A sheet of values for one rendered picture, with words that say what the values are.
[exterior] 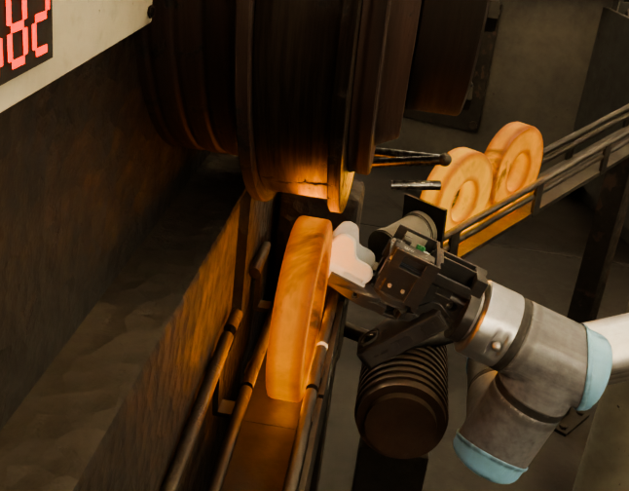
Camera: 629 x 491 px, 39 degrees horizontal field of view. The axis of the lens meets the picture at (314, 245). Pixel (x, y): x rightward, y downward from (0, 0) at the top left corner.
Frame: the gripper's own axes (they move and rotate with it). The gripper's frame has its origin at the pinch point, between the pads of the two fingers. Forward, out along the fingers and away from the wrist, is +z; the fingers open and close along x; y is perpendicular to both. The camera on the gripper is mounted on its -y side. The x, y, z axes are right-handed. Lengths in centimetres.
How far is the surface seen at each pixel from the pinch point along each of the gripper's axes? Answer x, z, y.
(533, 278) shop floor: -165, -79, -54
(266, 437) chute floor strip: 21.9, -3.5, -8.6
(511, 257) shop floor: -178, -73, -55
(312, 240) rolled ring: 15.2, 0.7, 9.2
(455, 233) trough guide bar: -31.1, -20.7, -1.4
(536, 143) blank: -52, -30, 11
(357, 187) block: -11.1, -3.1, 6.0
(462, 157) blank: -34.7, -16.7, 8.4
